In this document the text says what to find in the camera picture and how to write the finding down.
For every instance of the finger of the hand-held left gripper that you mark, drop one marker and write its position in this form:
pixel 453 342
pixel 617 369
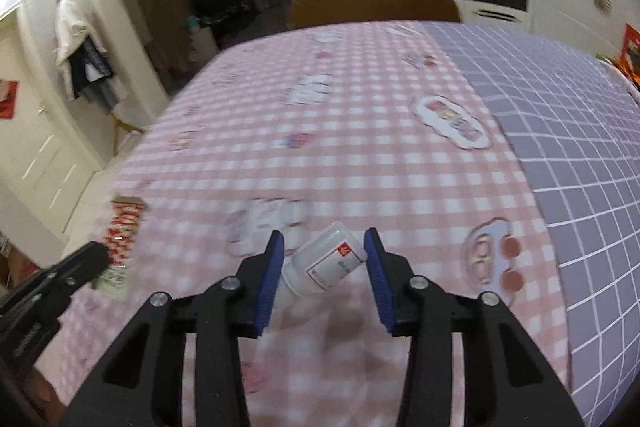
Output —
pixel 82 267

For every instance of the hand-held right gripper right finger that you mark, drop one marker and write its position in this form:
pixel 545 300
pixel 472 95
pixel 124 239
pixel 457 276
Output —
pixel 380 289

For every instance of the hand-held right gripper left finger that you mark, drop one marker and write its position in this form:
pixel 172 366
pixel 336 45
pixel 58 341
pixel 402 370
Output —
pixel 267 289

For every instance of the red snack wrapper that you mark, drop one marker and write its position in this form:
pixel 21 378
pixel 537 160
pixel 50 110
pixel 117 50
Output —
pixel 122 229

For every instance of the white plastic bottle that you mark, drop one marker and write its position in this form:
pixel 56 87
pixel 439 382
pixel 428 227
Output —
pixel 325 263

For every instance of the white panel door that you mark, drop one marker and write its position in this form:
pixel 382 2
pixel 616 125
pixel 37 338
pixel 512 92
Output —
pixel 35 147

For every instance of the wooden coat rack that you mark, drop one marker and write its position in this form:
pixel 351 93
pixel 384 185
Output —
pixel 125 127

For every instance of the pink checked tablecloth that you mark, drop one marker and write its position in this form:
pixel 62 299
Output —
pixel 350 142

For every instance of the dark hanging clothes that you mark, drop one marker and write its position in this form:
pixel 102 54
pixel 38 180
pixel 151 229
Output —
pixel 92 72

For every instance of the white hanging jacket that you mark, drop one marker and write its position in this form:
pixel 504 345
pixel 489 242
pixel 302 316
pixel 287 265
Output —
pixel 70 32

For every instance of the purple grid tablecloth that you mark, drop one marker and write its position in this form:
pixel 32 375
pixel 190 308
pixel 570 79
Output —
pixel 585 147

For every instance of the wooden chair back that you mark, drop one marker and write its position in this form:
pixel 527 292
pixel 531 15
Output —
pixel 372 7

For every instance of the red wall poster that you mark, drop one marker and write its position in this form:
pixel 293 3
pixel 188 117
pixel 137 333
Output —
pixel 7 99

